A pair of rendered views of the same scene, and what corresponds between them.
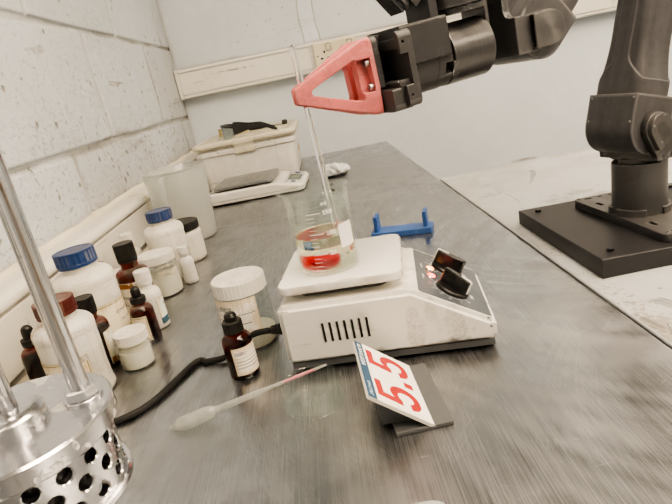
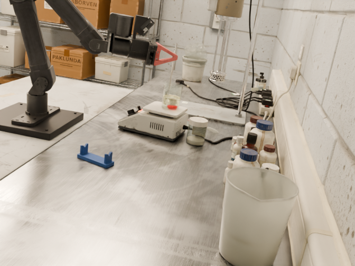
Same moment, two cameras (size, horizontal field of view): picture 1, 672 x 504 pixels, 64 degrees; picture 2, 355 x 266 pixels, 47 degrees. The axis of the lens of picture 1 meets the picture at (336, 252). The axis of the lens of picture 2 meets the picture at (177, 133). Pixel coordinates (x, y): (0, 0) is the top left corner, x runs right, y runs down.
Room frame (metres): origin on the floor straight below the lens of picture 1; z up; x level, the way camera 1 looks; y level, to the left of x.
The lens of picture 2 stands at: (1.79, 0.23, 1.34)
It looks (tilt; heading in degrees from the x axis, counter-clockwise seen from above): 18 degrees down; 188
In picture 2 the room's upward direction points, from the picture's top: 8 degrees clockwise
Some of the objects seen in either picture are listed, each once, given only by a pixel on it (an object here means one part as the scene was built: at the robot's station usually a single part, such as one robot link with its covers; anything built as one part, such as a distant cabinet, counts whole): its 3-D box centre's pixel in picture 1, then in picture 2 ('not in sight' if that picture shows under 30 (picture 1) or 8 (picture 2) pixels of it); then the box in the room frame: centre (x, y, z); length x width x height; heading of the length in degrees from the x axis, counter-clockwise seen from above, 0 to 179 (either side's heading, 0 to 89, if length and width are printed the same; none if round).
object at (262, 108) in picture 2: not in sight; (265, 101); (-0.15, 0.35, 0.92); 0.40 x 0.06 x 0.04; 0
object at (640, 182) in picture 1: (639, 187); (37, 104); (0.65, -0.39, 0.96); 0.20 x 0.07 x 0.08; 2
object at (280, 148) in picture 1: (254, 153); not in sight; (1.79, 0.19, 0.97); 0.37 x 0.31 x 0.14; 178
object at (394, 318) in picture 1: (375, 297); (156, 120); (0.52, -0.03, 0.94); 0.22 x 0.13 x 0.08; 81
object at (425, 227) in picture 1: (401, 222); (95, 154); (0.85, -0.11, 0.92); 0.10 x 0.03 x 0.04; 72
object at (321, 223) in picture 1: (320, 229); (172, 96); (0.51, 0.01, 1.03); 0.07 x 0.06 x 0.08; 87
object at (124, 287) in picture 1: (134, 280); (249, 152); (0.71, 0.28, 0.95); 0.04 x 0.04 x 0.11
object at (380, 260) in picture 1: (343, 262); (165, 108); (0.52, -0.01, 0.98); 0.12 x 0.12 x 0.01; 81
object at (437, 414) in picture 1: (399, 379); not in sight; (0.39, -0.03, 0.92); 0.09 x 0.06 x 0.04; 2
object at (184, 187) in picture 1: (181, 205); (254, 215); (1.10, 0.29, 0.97); 0.18 x 0.13 x 0.15; 177
